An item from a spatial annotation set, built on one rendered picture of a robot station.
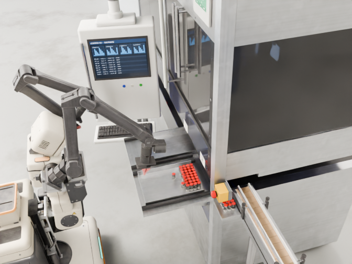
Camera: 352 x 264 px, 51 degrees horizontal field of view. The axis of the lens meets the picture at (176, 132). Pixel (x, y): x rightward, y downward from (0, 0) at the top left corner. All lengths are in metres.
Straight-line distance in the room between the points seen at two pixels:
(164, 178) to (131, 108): 0.77
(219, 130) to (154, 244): 1.48
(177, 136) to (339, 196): 1.12
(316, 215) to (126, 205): 1.57
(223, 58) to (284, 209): 1.21
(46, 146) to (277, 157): 1.21
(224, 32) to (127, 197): 2.16
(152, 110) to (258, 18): 1.45
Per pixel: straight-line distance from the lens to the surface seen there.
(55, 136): 1.93
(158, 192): 2.16
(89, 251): 2.73
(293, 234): 2.73
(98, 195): 3.43
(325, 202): 2.63
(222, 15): 1.50
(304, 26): 1.70
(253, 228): 1.95
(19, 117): 4.72
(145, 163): 1.91
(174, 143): 2.47
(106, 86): 2.70
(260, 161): 2.04
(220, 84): 1.63
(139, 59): 2.59
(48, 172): 1.92
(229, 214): 2.06
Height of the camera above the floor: 2.47
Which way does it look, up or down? 38 degrees down
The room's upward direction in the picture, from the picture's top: 3 degrees counter-clockwise
